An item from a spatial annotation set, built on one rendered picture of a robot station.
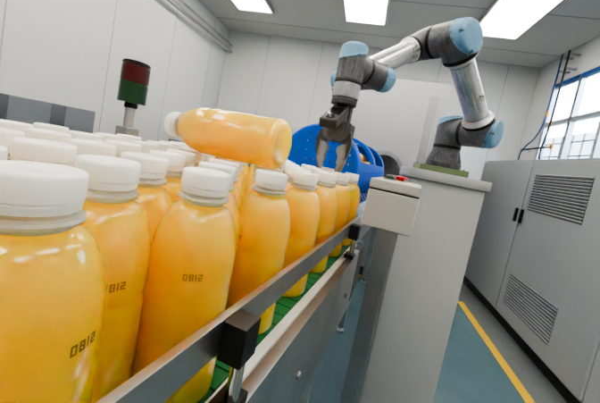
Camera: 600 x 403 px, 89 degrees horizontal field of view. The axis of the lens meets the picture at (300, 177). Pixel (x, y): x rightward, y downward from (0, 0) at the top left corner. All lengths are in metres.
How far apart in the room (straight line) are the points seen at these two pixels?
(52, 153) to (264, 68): 6.66
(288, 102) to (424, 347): 5.63
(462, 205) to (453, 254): 0.20
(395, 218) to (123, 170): 0.52
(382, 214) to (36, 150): 0.54
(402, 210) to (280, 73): 6.23
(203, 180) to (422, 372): 1.48
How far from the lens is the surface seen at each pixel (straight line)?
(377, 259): 0.74
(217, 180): 0.25
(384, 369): 1.63
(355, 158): 1.03
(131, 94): 0.85
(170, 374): 0.24
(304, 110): 6.47
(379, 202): 0.64
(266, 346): 0.40
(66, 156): 0.29
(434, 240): 1.42
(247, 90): 6.90
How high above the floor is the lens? 1.12
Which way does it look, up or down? 5 degrees down
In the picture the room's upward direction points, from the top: 11 degrees clockwise
